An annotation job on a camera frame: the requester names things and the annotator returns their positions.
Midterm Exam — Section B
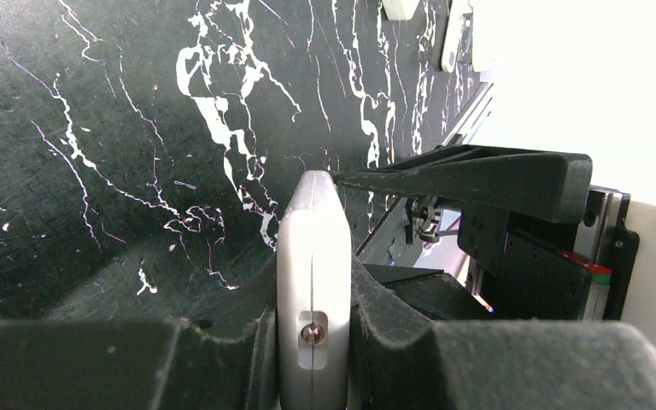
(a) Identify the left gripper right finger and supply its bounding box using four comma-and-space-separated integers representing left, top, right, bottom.
348, 261, 656, 409

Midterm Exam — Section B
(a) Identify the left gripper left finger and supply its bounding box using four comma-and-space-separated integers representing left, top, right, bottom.
0, 257, 278, 409

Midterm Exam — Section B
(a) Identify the white battery cover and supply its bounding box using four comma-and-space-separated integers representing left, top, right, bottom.
381, 0, 419, 21

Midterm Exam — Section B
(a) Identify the white remote with buttons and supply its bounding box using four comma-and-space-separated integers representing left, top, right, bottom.
277, 171, 353, 409

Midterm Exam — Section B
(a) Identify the long white remote control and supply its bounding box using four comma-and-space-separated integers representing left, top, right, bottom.
441, 0, 473, 73

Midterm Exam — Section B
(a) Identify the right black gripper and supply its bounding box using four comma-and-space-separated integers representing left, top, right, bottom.
331, 145, 640, 321

